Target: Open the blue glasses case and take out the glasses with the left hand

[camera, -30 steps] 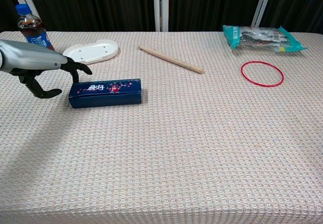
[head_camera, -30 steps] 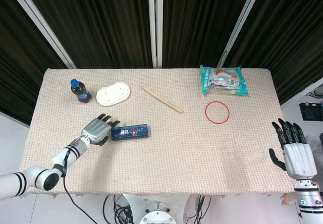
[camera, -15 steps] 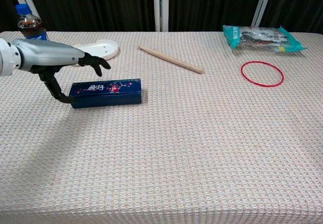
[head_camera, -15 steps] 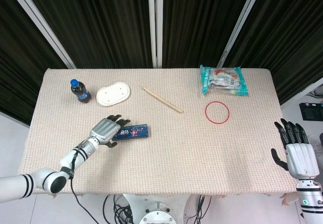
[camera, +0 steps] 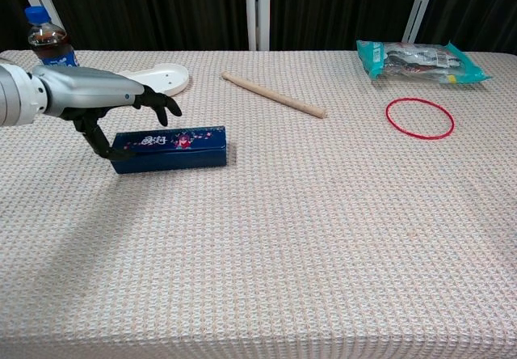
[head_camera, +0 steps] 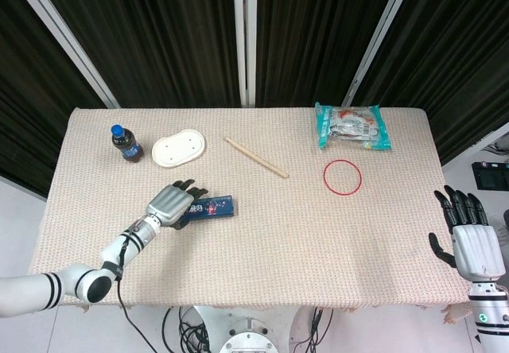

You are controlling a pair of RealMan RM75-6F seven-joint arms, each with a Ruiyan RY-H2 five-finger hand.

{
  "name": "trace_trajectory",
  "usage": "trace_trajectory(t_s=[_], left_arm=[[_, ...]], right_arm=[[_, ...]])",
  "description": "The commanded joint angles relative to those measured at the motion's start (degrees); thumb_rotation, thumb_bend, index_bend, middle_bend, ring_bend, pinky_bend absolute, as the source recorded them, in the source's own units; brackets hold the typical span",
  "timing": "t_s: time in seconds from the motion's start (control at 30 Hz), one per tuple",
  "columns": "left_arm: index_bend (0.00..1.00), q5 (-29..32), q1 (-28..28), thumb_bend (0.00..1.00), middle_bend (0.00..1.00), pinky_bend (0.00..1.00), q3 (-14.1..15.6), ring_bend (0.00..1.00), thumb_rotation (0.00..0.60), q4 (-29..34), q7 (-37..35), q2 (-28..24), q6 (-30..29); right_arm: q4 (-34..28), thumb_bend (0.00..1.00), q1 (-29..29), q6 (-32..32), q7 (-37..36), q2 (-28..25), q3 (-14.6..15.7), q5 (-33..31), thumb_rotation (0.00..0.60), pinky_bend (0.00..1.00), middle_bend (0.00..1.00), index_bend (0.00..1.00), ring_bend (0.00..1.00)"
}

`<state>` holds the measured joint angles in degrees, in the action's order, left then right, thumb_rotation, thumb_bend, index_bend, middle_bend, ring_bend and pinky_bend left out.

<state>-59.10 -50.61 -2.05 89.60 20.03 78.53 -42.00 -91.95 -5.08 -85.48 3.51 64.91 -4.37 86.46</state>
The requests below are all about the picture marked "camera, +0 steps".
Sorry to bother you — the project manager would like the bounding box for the white oval plastic tray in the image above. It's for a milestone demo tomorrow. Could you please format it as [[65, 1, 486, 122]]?
[[116, 62, 191, 97]]

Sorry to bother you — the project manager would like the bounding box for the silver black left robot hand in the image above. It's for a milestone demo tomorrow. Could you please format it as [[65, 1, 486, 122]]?
[[31, 64, 183, 163]]

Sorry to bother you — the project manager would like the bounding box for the wooden stick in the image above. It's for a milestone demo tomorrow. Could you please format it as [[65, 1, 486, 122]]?
[[221, 71, 327, 120]]

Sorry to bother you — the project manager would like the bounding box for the blue printed glasses case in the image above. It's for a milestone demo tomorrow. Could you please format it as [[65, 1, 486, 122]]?
[[109, 125, 228, 175]]

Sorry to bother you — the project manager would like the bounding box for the teal snack package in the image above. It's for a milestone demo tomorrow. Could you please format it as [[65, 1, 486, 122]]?
[[355, 39, 493, 85]]

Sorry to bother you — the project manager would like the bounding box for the black pleated curtain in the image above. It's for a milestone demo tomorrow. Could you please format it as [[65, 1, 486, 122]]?
[[0, 0, 517, 55]]

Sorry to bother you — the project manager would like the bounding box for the beige woven tablecloth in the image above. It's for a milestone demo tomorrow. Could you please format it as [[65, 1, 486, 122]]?
[[0, 49, 517, 359]]

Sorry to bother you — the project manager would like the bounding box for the cola bottle with blue cap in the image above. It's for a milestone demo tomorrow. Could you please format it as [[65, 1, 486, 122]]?
[[23, 5, 81, 69]]

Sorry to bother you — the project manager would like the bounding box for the red ring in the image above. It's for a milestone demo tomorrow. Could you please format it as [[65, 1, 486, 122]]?
[[385, 96, 456, 141]]

